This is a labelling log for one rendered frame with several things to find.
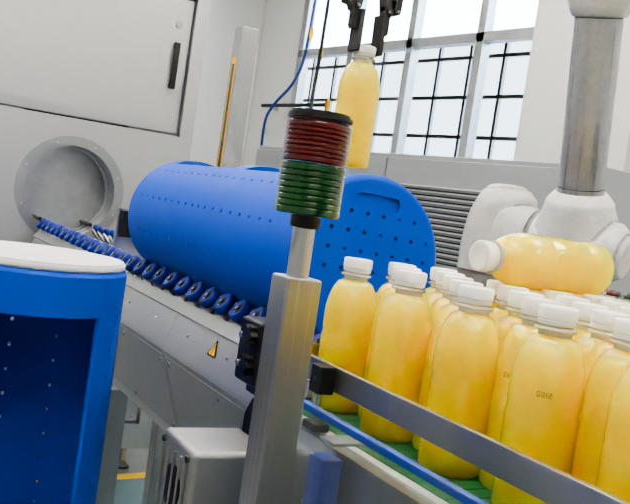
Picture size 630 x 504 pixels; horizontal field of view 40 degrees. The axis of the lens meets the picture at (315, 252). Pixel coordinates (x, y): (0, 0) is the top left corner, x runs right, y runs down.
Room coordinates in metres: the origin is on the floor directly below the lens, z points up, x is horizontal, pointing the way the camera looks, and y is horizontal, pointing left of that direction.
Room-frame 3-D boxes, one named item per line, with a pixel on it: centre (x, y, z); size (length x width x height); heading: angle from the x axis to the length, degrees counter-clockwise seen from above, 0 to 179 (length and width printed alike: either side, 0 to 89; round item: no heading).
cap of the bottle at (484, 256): (1.08, -0.21, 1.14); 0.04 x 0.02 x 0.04; 30
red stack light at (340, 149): (0.84, 0.01, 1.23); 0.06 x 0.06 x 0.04
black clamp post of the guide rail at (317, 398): (1.05, -0.03, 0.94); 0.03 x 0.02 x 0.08; 29
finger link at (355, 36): (1.50, -0.01, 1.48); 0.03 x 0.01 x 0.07; 29
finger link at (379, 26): (1.52, -0.05, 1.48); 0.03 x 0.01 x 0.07; 29
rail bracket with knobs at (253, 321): (1.22, 0.04, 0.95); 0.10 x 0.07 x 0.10; 119
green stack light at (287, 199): (0.84, 0.01, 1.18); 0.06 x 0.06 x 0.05
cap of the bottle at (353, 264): (1.19, -0.06, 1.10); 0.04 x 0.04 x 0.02
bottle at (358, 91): (1.51, -0.03, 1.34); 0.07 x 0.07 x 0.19
